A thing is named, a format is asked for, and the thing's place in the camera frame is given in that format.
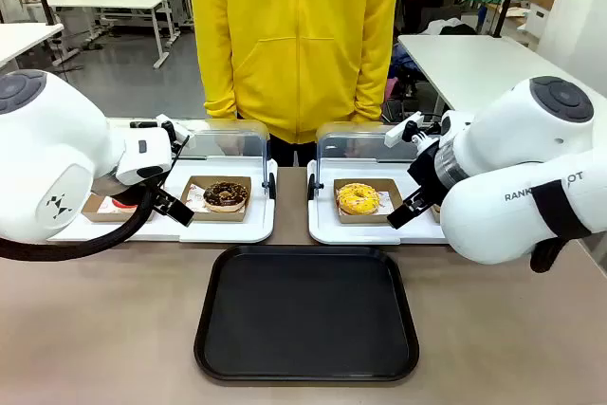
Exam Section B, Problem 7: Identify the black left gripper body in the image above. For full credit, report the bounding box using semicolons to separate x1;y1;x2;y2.
109;172;165;210

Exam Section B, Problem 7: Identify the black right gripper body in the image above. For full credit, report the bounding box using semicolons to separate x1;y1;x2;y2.
407;138;451;203

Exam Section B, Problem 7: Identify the yellow glazed donut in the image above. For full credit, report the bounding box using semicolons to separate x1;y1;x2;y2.
335;181;380;216

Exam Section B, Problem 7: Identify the chocolate sprinkled donut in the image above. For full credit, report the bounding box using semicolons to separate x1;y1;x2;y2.
202;180;250;214

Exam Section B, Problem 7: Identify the white display tray base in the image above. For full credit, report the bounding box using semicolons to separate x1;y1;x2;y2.
46;119;278;245
306;156;451;247

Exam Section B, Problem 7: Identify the black plastic serving tray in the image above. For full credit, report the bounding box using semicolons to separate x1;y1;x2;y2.
193;245;421;382

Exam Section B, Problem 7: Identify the clear display lid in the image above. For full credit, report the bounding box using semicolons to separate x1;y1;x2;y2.
314;120;431;198
173;119;272;191

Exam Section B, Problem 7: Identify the white office table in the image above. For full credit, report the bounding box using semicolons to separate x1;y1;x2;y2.
0;22;65;70
395;33;573;118

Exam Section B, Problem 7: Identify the dark clothes pile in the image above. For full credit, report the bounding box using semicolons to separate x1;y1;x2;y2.
425;17;479;37

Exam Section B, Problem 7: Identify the person in yellow hoodie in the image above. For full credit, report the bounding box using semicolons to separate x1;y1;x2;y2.
187;0;400;167

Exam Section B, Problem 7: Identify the white storage box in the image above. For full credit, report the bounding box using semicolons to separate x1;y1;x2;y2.
524;1;547;37

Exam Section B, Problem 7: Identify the white bench table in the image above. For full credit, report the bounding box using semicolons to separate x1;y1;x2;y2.
46;0;170;56

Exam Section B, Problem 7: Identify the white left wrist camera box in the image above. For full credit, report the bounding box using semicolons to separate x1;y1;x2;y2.
116;113;184;184

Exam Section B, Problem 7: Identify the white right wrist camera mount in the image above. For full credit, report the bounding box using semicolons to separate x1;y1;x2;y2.
383;110;445;149

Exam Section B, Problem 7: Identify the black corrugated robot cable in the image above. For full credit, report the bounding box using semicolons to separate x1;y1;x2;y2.
0;186;156;263

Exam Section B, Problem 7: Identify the black strap on arm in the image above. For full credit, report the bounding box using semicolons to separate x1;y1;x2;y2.
528;180;595;274

